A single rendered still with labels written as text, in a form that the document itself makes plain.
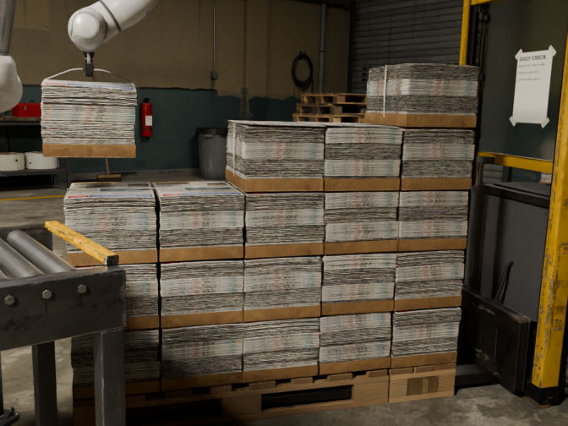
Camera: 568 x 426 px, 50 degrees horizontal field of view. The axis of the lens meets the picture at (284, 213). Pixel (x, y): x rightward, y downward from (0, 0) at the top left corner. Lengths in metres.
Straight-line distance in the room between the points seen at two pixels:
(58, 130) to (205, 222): 0.55
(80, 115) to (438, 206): 1.30
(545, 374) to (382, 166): 1.02
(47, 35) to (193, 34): 2.15
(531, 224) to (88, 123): 1.82
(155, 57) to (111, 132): 7.34
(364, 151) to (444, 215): 0.41
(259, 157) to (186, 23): 7.62
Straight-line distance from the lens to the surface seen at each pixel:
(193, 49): 9.66
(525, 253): 2.83
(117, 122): 2.05
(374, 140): 2.21
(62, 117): 2.05
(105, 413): 1.36
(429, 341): 2.50
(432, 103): 2.31
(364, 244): 2.25
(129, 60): 9.21
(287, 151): 2.12
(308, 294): 2.23
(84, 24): 1.84
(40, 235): 1.73
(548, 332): 2.54
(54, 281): 1.23
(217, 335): 2.19
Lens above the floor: 1.13
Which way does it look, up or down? 10 degrees down
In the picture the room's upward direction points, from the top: 2 degrees clockwise
